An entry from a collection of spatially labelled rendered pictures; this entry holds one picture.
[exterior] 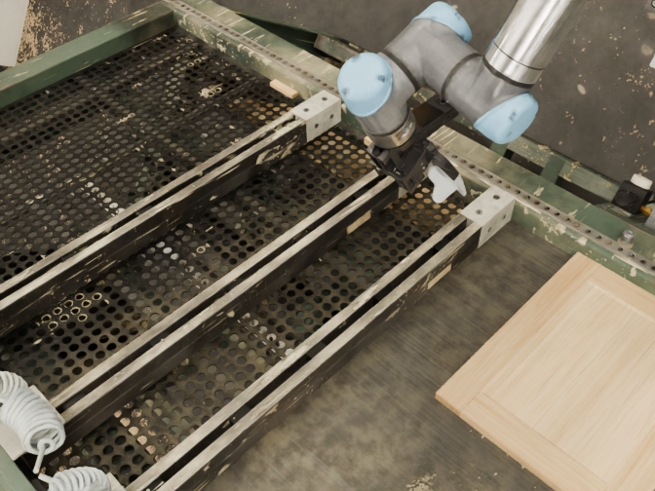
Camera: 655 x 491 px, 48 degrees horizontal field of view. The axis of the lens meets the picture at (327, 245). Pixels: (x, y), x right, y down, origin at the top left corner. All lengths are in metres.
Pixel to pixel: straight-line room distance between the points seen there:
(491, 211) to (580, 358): 0.37
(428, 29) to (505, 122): 0.17
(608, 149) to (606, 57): 0.29
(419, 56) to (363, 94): 0.10
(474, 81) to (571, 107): 1.63
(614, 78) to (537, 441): 1.50
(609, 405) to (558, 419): 0.10
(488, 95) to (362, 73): 0.17
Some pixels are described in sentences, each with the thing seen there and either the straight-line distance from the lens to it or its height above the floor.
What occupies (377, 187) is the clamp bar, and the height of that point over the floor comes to 1.08.
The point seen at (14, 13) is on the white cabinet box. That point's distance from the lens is 4.78.
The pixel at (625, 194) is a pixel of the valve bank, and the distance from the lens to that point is 1.72.
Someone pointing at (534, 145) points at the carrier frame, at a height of 0.18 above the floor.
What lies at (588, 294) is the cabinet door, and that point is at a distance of 1.58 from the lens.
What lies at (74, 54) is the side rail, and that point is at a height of 1.20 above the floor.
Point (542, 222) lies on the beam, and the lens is 1.66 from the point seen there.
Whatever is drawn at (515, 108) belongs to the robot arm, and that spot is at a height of 1.57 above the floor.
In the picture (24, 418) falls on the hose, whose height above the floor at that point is 1.88.
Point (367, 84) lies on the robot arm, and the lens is 0.98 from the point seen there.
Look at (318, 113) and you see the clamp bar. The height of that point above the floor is 0.99.
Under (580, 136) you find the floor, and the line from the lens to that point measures 2.58.
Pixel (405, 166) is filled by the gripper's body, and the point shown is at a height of 1.46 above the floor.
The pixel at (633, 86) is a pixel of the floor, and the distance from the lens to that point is 2.55.
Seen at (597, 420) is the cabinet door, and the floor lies 1.17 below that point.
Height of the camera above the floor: 2.46
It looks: 53 degrees down
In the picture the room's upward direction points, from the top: 98 degrees counter-clockwise
